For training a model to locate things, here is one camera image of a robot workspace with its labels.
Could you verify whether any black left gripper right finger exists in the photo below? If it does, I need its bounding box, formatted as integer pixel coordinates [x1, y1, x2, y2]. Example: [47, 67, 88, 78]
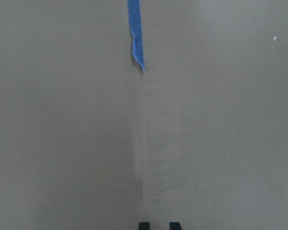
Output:
[169, 222, 181, 230]

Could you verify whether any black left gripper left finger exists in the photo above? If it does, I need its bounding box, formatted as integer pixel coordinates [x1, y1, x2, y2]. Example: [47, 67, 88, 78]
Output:
[138, 222, 150, 230]

